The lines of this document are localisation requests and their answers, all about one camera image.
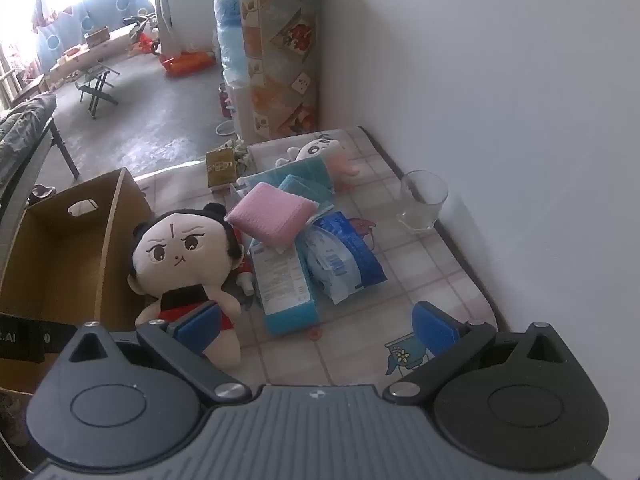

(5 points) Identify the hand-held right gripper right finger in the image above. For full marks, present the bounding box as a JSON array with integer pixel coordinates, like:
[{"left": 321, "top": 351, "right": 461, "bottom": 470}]
[{"left": 382, "top": 301, "right": 573, "bottom": 405}]

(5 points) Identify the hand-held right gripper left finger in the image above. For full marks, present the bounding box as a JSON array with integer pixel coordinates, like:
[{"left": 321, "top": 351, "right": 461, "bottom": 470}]
[{"left": 65, "top": 301, "right": 253, "bottom": 406}]

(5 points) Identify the black-haired plush doll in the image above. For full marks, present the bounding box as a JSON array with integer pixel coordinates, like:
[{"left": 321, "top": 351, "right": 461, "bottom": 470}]
[{"left": 131, "top": 202, "right": 251, "bottom": 371}]

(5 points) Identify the brown cardboard box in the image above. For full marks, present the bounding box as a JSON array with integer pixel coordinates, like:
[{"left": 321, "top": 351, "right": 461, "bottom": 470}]
[{"left": 0, "top": 167, "right": 153, "bottom": 396}]

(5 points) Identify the light blue paper box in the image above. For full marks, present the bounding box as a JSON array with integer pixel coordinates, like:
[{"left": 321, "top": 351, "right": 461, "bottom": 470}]
[{"left": 247, "top": 237, "right": 322, "bottom": 335}]

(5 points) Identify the blue wet wipes pack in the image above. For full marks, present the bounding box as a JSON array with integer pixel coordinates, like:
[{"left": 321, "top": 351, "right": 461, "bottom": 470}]
[{"left": 295, "top": 210, "right": 390, "bottom": 306}]

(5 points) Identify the pink cloth pack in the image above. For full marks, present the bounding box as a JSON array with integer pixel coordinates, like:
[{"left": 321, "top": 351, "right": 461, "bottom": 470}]
[{"left": 224, "top": 182, "right": 319, "bottom": 252}]

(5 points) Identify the teal towel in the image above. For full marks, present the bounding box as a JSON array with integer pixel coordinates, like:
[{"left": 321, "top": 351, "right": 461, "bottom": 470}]
[{"left": 237, "top": 156, "right": 337, "bottom": 211}]

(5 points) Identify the pink and white plush toy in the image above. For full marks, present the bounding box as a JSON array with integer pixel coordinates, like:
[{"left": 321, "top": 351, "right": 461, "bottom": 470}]
[{"left": 275, "top": 132, "right": 362, "bottom": 192}]

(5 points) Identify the clear drinking glass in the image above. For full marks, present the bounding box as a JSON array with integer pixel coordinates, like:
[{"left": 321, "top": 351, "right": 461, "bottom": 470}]
[{"left": 396, "top": 170, "right": 449, "bottom": 234}]

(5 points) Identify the small gold box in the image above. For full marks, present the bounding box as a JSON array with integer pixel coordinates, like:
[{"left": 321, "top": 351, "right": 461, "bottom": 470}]
[{"left": 205, "top": 147, "right": 237, "bottom": 192}]

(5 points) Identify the clear plastic bag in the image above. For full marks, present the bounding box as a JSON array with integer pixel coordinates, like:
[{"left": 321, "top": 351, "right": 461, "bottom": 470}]
[{"left": 231, "top": 141, "right": 253, "bottom": 173}]

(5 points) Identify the bed with bedding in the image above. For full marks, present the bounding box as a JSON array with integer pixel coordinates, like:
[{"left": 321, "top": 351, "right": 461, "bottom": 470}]
[{"left": 0, "top": 94, "right": 81, "bottom": 226}]

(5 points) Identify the white cabinet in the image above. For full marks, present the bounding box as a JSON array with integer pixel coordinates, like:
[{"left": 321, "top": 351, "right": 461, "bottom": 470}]
[{"left": 227, "top": 85, "right": 252, "bottom": 143}]

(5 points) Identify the red bottle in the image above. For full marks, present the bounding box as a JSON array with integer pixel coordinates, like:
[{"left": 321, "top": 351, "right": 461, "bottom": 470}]
[{"left": 217, "top": 84, "right": 235, "bottom": 120}]

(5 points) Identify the orange plastic basin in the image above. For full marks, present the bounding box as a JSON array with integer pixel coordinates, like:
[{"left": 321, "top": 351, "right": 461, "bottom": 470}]
[{"left": 160, "top": 50, "right": 217, "bottom": 77}]

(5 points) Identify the black folding table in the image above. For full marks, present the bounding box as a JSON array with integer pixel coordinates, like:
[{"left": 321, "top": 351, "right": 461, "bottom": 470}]
[{"left": 74, "top": 62, "right": 122, "bottom": 121}]

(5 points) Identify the patterned folded mattress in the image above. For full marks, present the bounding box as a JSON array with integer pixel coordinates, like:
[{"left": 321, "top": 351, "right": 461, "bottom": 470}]
[{"left": 236, "top": 0, "right": 321, "bottom": 147}]

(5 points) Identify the low wooden table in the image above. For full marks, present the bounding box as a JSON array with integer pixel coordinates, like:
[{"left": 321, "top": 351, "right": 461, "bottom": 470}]
[{"left": 46, "top": 29, "right": 133, "bottom": 85}]

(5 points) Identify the stack of blue plastic packs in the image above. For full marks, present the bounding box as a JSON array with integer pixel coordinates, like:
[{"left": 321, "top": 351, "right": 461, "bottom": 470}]
[{"left": 214, "top": 0, "right": 251, "bottom": 88}]

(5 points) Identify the child's tricycle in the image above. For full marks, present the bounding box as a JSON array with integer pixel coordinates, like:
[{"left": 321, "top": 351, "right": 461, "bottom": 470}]
[{"left": 122, "top": 11, "right": 162, "bottom": 57}]

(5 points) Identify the small cardboard box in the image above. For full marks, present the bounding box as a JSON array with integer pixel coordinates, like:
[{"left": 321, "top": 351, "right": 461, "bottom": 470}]
[{"left": 84, "top": 26, "right": 112, "bottom": 50}]

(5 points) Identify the blue patterned curtain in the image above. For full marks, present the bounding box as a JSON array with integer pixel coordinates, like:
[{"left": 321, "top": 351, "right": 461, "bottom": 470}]
[{"left": 32, "top": 0, "right": 157, "bottom": 73}]

